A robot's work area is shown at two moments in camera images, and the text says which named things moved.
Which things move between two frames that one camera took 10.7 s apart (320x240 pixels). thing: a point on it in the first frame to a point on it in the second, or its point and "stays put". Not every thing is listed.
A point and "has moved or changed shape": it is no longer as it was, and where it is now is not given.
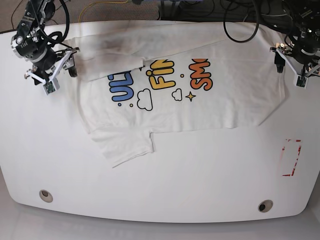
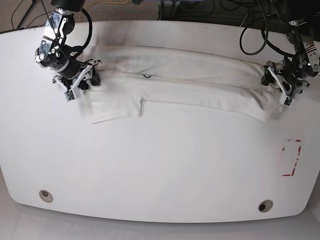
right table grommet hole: x=265 y=205 stays put
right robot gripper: x=50 y=67 to x=84 y=72
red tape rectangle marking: x=293 y=169 stays put
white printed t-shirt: x=133 y=80 has moved or changed shape
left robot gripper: x=301 y=66 to x=288 y=76
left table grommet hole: x=46 y=196 stays put
